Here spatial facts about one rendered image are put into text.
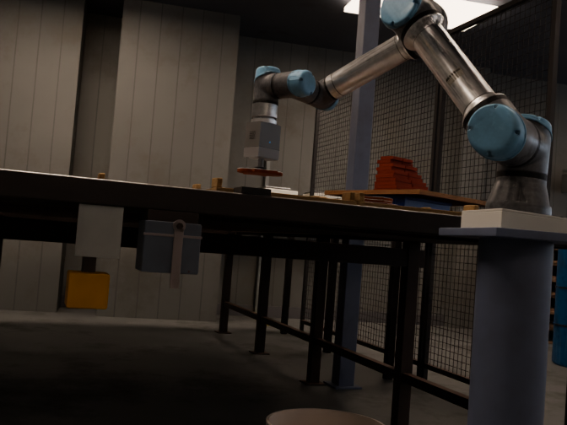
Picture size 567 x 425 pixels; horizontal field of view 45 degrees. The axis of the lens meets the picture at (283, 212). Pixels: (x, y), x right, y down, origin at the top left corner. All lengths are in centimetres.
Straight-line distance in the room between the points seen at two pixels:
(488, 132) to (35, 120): 565
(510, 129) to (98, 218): 94
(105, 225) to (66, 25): 546
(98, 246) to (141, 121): 507
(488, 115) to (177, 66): 541
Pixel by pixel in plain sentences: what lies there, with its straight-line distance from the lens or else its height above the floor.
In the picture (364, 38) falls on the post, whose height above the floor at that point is 204.
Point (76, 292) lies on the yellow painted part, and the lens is 159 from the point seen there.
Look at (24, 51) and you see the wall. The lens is 695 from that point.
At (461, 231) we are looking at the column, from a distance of 165.
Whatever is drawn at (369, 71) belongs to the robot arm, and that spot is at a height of 130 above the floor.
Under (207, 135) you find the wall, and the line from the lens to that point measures 667.
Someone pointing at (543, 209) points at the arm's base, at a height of 92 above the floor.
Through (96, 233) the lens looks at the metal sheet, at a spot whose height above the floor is 79.
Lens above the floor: 80
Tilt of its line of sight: 3 degrees up
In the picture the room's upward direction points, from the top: 4 degrees clockwise
